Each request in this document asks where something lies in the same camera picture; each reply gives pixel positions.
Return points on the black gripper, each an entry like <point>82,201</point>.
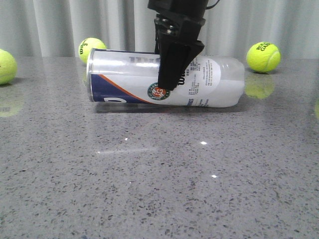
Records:
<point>178,24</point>

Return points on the clear Wilson tennis ball can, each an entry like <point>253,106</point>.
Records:
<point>132,77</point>

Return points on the tennis ball marked three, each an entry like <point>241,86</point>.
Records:
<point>87,44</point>

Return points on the right Roland Garros tennis ball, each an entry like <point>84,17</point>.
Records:
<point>263,57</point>

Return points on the far left tennis ball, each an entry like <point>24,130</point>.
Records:
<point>8,67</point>

